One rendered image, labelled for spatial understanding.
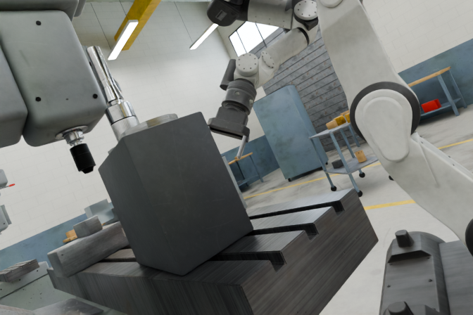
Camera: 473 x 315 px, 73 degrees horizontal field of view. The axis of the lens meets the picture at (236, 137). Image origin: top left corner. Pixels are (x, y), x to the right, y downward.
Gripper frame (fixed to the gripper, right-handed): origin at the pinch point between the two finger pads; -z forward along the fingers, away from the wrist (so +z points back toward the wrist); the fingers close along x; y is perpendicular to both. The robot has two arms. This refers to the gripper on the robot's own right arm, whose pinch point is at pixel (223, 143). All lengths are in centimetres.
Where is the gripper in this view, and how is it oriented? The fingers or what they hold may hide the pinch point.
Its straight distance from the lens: 87.6
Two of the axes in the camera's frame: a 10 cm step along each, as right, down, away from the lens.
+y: -0.7, -3.9, -9.2
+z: 3.0, -8.8, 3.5
